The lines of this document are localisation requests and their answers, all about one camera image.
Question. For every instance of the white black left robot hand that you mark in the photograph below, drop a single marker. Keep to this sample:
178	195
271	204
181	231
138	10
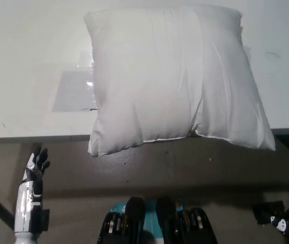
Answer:
28	203

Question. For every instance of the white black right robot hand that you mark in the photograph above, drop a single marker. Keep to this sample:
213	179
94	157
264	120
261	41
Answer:
279	223

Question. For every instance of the white square pillow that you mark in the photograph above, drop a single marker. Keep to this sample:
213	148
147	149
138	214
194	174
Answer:
165	84

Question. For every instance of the black teal robot torso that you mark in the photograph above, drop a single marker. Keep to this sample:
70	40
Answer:
134	223

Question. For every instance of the black table foot plate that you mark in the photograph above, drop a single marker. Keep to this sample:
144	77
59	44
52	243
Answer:
45	219
266	211

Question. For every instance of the short curved black thread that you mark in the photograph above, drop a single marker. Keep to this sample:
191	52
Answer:
273	54

